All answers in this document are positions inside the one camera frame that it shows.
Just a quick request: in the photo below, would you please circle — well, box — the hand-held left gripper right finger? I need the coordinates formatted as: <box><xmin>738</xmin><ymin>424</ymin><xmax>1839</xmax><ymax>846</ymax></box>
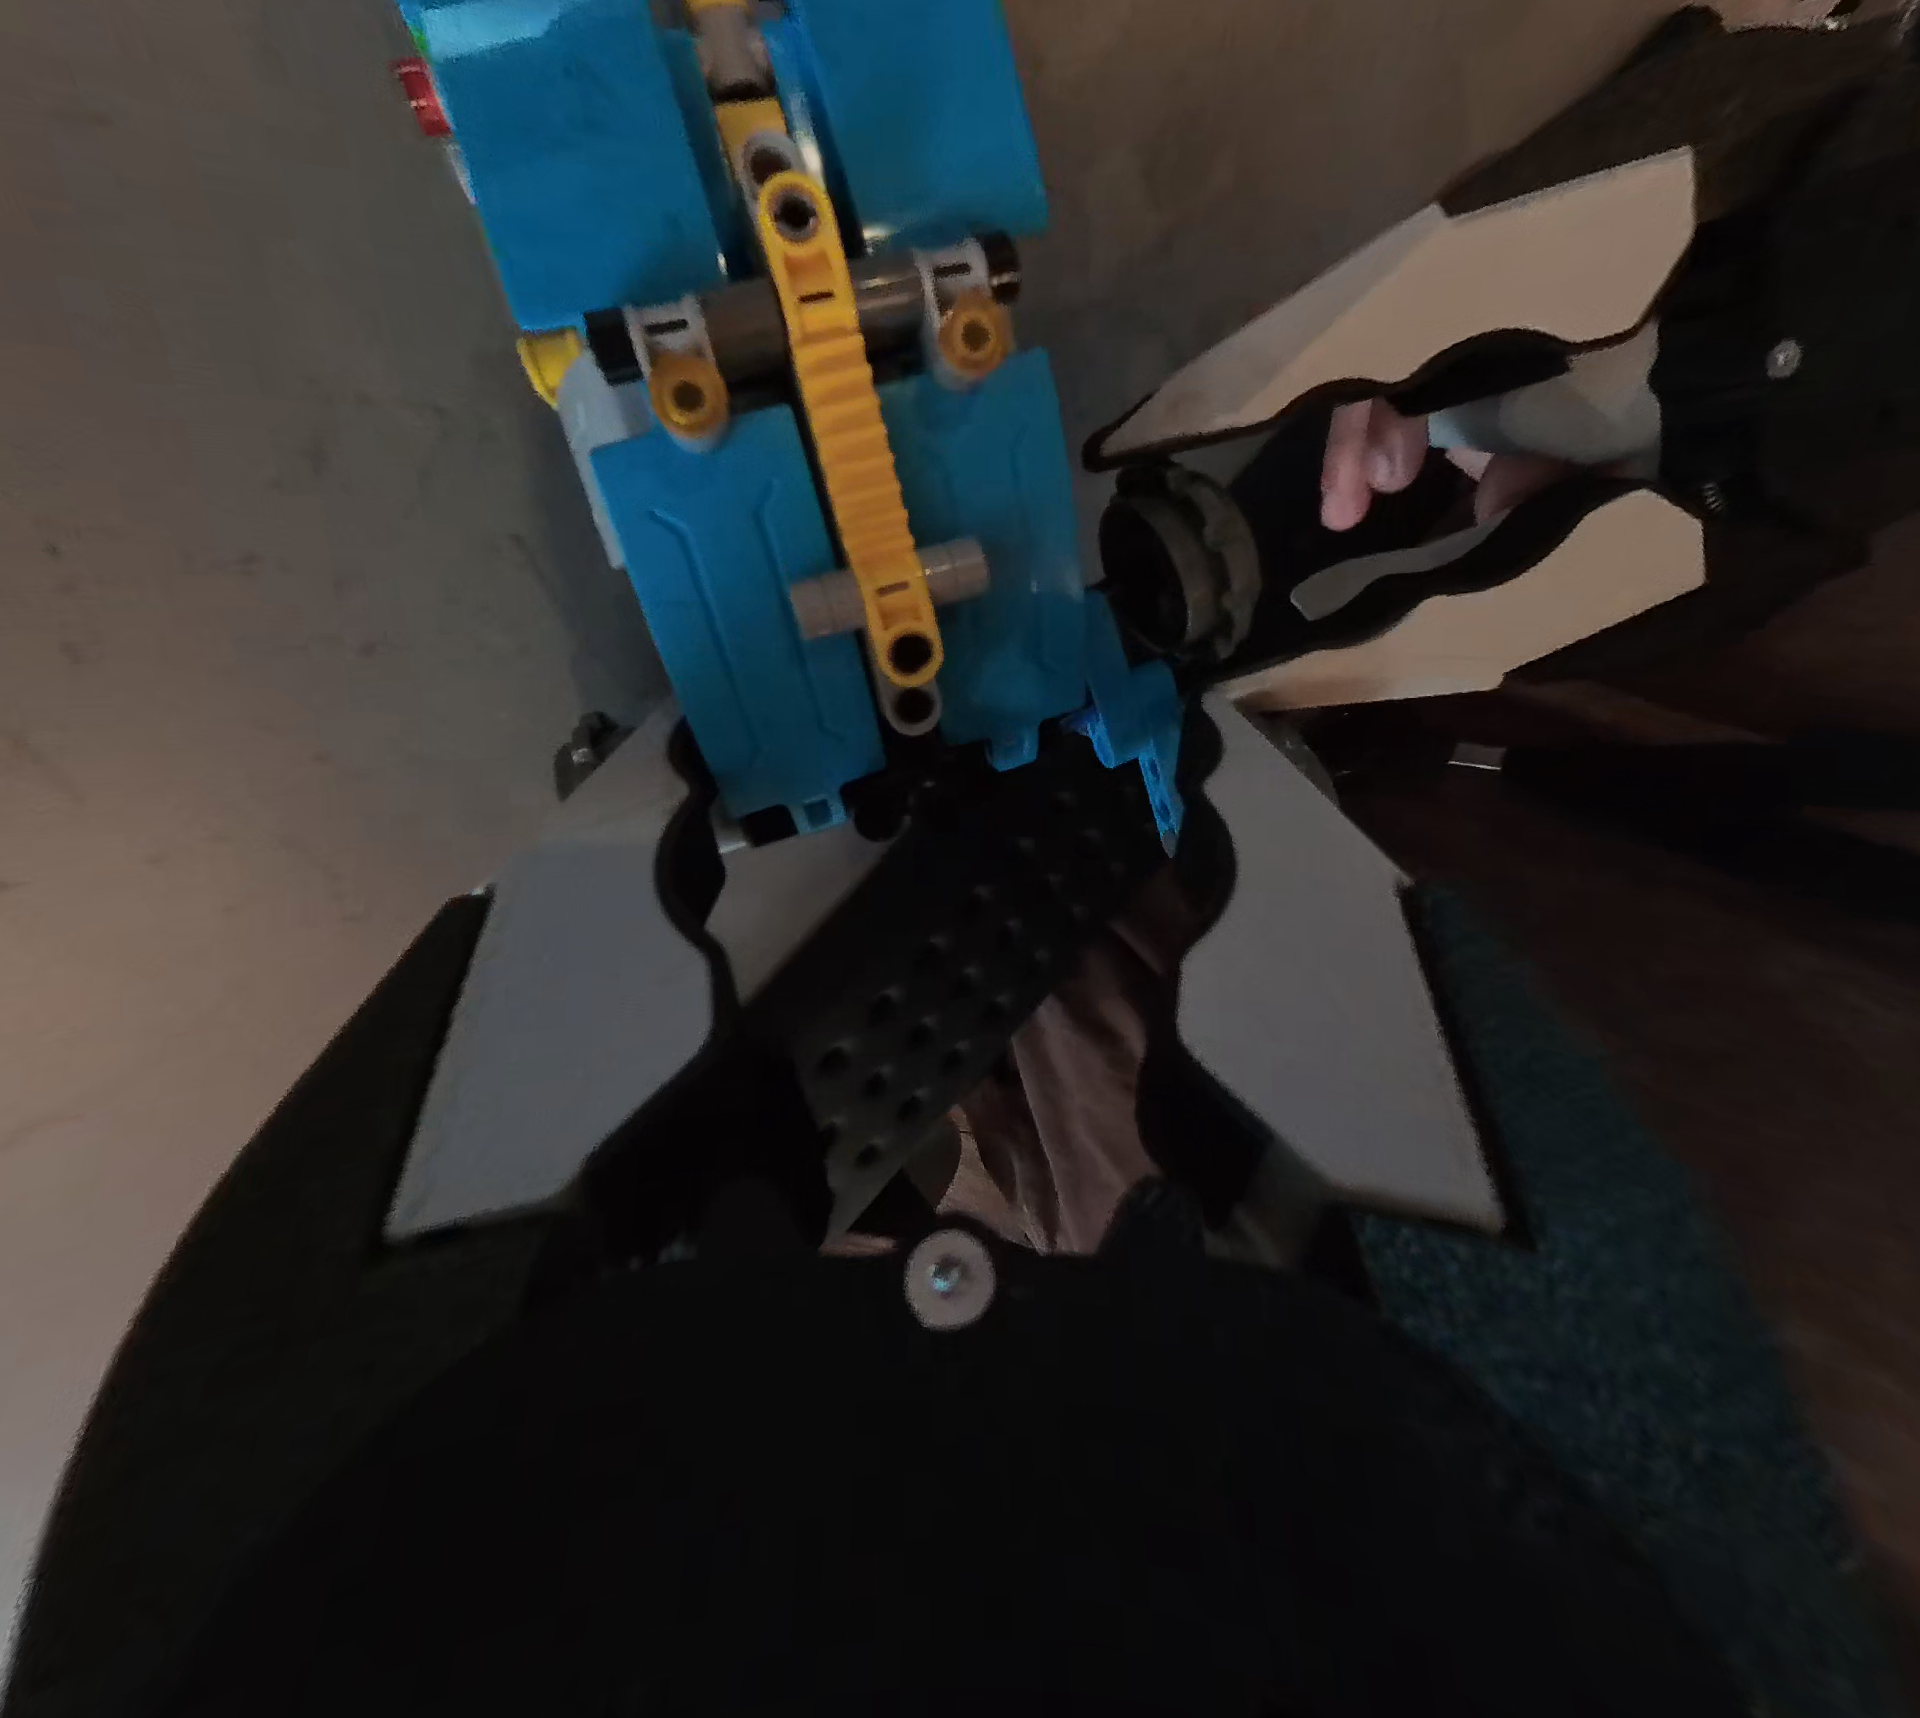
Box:
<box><xmin>1133</xmin><ymin>690</ymin><xmax>1506</xmax><ymax>1249</ymax></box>

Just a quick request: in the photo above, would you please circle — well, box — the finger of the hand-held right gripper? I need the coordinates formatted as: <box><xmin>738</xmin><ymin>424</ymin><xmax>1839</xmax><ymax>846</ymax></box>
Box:
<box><xmin>1081</xmin><ymin>147</ymin><xmax>1701</xmax><ymax>476</ymax></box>
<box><xmin>1223</xmin><ymin>480</ymin><xmax>1713</xmax><ymax>711</ymax></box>

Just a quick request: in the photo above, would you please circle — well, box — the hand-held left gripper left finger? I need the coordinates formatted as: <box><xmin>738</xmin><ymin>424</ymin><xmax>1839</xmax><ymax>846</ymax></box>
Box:
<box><xmin>384</xmin><ymin>713</ymin><xmax>757</xmax><ymax>1249</ymax></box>

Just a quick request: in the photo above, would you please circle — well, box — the blue brick-built toy model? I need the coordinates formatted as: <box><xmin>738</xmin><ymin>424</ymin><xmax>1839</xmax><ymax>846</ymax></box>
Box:
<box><xmin>323</xmin><ymin>0</ymin><xmax>1142</xmax><ymax>851</ymax></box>

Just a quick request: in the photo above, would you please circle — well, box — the person's right hand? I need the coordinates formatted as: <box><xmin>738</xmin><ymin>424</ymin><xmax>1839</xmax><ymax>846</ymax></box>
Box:
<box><xmin>1321</xmin><ymin>395</ymin><xmax>1567</xmax><ymax>537</ymax></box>

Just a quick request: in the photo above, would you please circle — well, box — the person's brown shirt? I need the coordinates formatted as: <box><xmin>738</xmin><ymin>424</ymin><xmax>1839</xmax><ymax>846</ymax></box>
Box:
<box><xmin>930</xmin><ymin>683</ymin><xmax>1920</xmax><ymax>1616</ymax></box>

